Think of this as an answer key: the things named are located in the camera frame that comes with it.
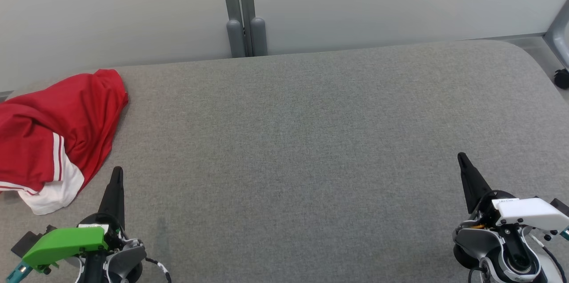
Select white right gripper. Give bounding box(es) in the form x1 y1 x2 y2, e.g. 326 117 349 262
458 152 569 233

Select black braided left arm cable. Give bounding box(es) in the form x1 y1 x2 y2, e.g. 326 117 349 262
144 256 172 283

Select teal left camera cable connector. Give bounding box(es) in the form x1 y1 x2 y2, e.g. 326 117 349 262
6 263 32 283

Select red shorts with white stripe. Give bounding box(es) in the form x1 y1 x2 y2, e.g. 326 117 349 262
0 69 129 191

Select grey partition post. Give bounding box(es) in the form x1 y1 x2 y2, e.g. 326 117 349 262
236 0 268 56
219 0 246 58

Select grey metal frame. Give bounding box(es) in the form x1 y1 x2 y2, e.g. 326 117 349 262
545 8 569 68

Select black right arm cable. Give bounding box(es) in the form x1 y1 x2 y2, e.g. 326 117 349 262
540 245 568 283

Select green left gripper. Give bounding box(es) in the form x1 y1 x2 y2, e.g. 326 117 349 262
21 167 126 273

